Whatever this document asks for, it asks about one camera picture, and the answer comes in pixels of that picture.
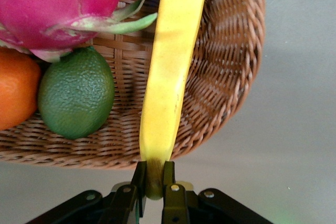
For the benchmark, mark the green avocado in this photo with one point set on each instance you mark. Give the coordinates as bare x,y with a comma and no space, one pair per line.
76,93

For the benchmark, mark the brown wicker basket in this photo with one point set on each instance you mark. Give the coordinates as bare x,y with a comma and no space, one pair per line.
223,77

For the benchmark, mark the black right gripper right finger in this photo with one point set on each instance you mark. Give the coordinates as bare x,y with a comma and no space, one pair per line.
174,205

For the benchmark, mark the yellow banana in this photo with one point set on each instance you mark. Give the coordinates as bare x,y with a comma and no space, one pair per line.
170,64

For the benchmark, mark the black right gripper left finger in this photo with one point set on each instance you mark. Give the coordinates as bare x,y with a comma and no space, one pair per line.
123,203

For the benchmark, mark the orange fruit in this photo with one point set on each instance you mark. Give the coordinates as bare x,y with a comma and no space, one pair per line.
15,90

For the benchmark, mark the pink dragon fruit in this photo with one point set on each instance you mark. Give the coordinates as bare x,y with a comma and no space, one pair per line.
52,6

